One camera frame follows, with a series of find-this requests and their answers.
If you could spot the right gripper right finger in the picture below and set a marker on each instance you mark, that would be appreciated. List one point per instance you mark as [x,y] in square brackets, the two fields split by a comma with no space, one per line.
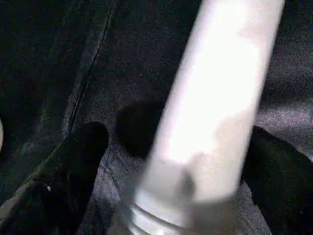
[283,181]

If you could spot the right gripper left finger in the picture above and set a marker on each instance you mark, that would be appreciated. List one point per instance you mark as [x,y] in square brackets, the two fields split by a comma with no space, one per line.
[58,181]

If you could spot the white plastic table leg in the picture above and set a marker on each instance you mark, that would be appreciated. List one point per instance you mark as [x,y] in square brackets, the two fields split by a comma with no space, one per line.
[210,98]

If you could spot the black plastic mat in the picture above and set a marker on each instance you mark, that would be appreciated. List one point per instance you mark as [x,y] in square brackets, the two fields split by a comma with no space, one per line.
[58,58]

